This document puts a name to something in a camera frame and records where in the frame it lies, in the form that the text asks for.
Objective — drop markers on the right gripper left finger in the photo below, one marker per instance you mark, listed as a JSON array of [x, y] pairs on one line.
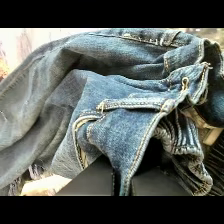
[[95, 181]]

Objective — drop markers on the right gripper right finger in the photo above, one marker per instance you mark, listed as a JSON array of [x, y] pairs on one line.
[[156, 185]]

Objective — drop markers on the blue jeans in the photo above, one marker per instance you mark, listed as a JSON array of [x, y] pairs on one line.
[[110, 86]]

